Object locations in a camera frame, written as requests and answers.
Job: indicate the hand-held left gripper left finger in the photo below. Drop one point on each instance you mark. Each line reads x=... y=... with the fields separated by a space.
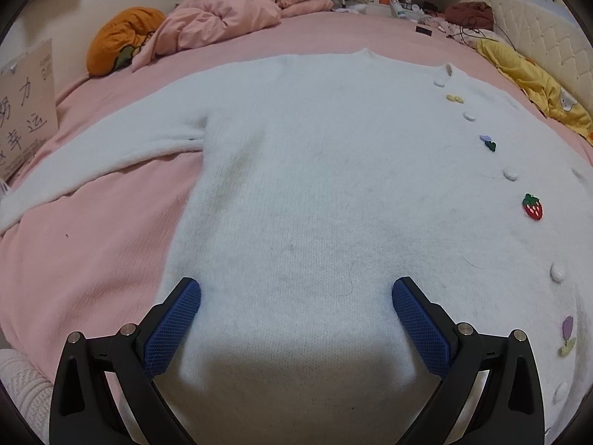
x=173 y=324

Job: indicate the pink crumpled duvet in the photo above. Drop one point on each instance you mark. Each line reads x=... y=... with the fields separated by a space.
x=217 y=18

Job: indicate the small black rectangular object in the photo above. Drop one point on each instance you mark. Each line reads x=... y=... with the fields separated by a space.
x=424 y=30

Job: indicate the pink bed sheet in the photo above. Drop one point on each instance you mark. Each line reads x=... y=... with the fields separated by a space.
x=92 y=264

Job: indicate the brown crumpled cloth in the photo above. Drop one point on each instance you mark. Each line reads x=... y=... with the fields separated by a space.
x=470 y=11

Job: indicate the white fuzzy knit cardigan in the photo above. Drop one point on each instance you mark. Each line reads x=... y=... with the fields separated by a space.
x=324 y=171

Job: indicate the yellow printed blanket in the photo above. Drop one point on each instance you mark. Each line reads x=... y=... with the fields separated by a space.
x=532 y=79

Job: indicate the orange pumpkin plush pillow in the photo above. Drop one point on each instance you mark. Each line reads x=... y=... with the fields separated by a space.
x=113 y=39

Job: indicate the cardboard sign with writing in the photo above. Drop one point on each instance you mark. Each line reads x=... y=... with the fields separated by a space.
x=28 y=102

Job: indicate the white tufted headboard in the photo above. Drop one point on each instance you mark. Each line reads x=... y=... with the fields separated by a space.
x=542 y=28

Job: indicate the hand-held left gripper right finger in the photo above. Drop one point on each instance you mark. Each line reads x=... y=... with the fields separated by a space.
x=419 y=324

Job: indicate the white knit cloth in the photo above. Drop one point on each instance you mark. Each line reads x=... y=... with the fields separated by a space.
x=23 y=394

